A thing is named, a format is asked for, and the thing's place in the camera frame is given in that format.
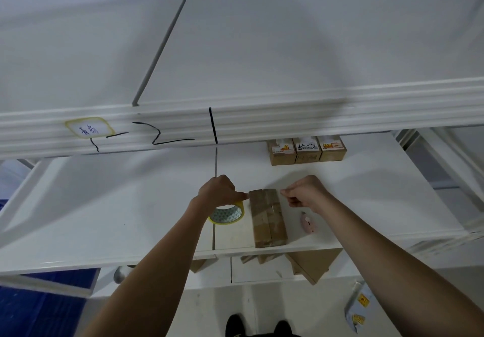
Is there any person's left hand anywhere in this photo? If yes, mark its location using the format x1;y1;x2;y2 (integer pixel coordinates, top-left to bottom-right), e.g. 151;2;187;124
196;175;250;214

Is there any white bag with yellow labels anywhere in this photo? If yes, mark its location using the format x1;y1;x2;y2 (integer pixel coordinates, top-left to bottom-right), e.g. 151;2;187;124
344;281;376;334

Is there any white metal shelf unit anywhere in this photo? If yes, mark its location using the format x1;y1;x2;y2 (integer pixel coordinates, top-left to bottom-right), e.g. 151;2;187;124
0;0;484;299

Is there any yellow packing tape roll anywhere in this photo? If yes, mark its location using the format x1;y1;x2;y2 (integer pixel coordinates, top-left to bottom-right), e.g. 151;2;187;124
209;201;246;225

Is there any person's right forearm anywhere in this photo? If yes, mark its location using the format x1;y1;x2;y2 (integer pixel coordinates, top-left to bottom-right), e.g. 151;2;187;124
313;189;484;337

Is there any yellow-edged handwritten label sticker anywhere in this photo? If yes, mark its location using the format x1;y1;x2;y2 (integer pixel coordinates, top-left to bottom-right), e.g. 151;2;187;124
65;116;116;139

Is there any long taped cardboard box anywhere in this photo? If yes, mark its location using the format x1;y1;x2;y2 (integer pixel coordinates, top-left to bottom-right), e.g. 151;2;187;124
248;188;289;249

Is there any round silver metal object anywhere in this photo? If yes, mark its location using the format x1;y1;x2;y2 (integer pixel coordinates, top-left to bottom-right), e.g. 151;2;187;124
113;265;135;285

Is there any person's left forearm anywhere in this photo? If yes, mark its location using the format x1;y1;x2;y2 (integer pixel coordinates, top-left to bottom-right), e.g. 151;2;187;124
79;196;219;337

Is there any small flat cardboard piece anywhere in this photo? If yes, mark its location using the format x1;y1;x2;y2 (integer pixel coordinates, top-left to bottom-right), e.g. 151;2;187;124
189;257;219;274

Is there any large flat cardboard piece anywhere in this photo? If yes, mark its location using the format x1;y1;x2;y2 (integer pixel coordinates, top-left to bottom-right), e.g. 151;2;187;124
285;248;343;286

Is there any small brown labelled box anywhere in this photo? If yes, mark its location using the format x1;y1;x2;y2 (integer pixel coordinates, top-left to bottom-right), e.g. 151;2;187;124
266;138;297;166
316;135;348;162
293;137;322;164

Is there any pink utility knife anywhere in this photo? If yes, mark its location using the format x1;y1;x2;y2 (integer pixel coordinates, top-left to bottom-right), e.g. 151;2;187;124
300;212;317;234

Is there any person's right hand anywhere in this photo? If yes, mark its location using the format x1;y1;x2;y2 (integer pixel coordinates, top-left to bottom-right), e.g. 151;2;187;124
280;175;333;213

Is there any person's left black shoe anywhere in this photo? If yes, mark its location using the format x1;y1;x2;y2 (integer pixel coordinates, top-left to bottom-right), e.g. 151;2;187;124
225;314;246;337

